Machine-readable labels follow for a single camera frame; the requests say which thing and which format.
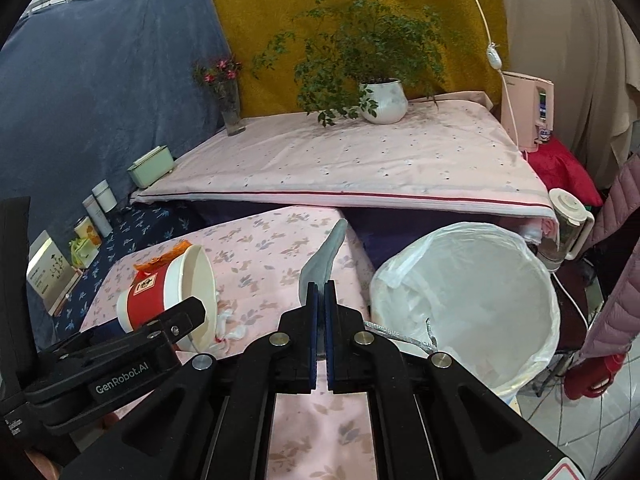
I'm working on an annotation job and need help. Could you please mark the navy floral cloth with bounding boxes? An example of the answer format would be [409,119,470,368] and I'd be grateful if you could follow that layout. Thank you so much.
[50,200,211,341]

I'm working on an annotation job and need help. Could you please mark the pink puffer jacket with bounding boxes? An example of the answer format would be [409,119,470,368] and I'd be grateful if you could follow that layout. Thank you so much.
[565,152,640,376]

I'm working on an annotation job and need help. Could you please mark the white water dispenser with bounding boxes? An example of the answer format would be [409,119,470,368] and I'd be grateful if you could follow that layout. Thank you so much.
[500,71,556,153]

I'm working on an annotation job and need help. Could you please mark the blue backdrop cloth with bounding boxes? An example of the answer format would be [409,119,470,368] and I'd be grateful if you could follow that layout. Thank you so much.
[0,0,236,281]

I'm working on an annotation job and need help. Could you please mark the white cable with switch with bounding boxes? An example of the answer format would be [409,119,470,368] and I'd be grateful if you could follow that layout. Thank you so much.
[454,0,523,146]

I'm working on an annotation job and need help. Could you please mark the silver foil strip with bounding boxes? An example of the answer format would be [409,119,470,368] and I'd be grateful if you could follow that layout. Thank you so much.
[362,317,438,353]

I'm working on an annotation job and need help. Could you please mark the grey plastic strip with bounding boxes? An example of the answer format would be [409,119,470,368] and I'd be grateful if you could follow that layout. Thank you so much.
[299,218,348,311]

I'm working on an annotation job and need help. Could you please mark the pink sheet with red stripe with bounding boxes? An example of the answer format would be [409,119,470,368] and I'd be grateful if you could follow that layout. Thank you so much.
[131,91,558,221]

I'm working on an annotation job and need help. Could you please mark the white blender jug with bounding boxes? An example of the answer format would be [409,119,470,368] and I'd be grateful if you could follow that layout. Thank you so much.
[537,187,596,271]

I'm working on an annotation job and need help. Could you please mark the red cloth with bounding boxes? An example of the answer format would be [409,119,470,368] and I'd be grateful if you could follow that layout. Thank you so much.
[525,137,603,208]

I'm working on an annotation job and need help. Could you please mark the white framed picture card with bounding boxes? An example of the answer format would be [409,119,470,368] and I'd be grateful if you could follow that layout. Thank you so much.
[26,230,83,317]

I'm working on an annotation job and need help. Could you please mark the white bin with plastic liner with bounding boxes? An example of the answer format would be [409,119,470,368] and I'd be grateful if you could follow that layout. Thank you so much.
[369,221,561,401]

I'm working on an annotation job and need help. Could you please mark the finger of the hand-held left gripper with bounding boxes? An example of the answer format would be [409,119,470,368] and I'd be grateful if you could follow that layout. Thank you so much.
[141,296,209,350]

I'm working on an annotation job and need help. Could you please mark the yellow floral cup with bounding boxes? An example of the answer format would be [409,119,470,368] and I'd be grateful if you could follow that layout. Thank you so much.
[74,216,101,256]

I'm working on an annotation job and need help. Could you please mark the orange printed plastic bag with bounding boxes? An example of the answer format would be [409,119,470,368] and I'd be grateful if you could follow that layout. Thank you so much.
[132,240,193,273]

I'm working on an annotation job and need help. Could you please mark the mint green tissue box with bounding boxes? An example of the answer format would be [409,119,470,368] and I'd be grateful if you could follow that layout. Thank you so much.
[126,144,176,190]

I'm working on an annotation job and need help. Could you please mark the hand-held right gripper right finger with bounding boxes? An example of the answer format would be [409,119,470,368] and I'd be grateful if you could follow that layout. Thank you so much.
[324,281,572,480]

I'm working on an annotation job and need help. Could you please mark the beige curtain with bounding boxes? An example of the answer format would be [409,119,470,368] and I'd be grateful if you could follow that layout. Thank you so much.
[492,0,640,191]

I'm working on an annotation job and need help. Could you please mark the white cylindrical jar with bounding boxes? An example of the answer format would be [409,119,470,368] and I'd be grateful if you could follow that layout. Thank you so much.
[91,180,118,213]

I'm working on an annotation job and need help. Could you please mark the green tissue packet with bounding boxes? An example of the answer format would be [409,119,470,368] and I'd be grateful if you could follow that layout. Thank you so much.
[67,237,101,268]

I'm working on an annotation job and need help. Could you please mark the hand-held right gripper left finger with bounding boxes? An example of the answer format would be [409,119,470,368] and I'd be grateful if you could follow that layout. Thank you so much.
[60,282,320,480]

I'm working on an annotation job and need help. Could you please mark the crumpled white tissue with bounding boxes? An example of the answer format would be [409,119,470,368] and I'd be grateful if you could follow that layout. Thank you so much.
[215,307,248,348]

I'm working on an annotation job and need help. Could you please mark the yellow backdrop cloth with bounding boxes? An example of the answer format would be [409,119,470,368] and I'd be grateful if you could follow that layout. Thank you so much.
[200,0,511,118]

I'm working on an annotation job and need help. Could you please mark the pink rabbit print tablecloth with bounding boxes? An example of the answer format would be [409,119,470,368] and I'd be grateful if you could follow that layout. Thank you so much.
[80,205,381,480]

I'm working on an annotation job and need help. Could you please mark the red white paper noodle cup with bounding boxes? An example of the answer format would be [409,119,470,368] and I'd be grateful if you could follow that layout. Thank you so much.
[116,245,221,353]

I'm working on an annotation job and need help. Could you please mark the green plant in white pot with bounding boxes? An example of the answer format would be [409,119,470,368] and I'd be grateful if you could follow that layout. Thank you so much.
[252,0,461,128]

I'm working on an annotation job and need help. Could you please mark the white tube bottle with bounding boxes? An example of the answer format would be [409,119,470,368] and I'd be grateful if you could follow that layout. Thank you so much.
[82,195,113,238]

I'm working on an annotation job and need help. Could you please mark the glass vase with pink flowers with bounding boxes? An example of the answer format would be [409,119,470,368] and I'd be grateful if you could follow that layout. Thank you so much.
[192,56,247,137]

